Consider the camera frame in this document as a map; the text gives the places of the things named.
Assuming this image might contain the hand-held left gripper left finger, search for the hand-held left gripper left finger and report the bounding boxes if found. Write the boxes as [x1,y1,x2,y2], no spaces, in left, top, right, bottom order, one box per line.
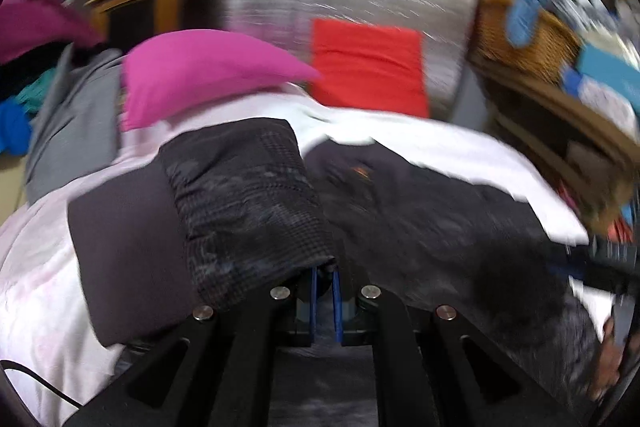
[62,267,321,427]

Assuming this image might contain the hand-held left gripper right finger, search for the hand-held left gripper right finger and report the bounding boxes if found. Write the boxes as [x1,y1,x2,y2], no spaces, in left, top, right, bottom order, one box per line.
[331,269,581,427]

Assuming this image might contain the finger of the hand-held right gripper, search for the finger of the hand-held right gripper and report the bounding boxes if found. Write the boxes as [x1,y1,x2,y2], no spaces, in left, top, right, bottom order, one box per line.
[547,241,640,295]

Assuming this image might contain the black shorts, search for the black shorts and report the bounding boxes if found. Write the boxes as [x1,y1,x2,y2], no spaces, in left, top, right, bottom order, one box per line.
[67,117,621,427]

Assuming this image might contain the person's right hand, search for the person's right hand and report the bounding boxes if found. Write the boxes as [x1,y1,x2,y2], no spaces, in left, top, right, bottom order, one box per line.
[587,314,628,403]

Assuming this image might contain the wooden shelf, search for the wooden shelf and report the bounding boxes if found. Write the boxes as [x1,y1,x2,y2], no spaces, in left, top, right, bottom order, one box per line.
[470,57,640,228]

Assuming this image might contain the light blue box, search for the light blue box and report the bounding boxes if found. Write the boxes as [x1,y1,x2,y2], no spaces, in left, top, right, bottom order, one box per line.
[572,43,640,95]

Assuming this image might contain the wicker basket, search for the wicker basket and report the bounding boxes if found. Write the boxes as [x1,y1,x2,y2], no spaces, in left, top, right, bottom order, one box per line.
[472,0,583,82]

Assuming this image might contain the red pillow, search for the red pillow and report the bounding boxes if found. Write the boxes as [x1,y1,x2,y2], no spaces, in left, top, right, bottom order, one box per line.
[310,18,431,118]

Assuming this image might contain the pink pillow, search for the pink pillow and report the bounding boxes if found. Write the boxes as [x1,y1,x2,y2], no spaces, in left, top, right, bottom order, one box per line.
[121,29,323,130]

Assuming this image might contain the light blue cloth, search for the light blue cloth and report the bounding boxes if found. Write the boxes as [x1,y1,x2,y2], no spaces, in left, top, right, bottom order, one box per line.
[505,0,551,48]

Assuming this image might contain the white blanket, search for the white blanket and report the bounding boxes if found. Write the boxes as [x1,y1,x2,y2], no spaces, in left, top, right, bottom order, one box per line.
[0,82,591,427]

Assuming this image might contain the grey garment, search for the grey garment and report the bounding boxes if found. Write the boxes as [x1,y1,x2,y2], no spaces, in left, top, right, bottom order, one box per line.
[22,44,126,208]

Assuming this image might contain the blue jacket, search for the blue jacket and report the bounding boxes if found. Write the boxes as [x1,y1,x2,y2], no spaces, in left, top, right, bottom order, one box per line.
[0,99,33,158]

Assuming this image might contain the teal garment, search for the teal garment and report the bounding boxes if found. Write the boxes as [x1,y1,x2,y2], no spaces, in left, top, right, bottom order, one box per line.
[12,72,56,112]

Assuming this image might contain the maroon garment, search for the maroon garment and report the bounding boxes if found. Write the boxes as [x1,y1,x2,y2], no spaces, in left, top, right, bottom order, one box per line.
[0,0,106,65]

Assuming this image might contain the black cable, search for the black cable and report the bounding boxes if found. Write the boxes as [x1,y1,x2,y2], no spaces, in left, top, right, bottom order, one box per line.
[0,359,83,410]

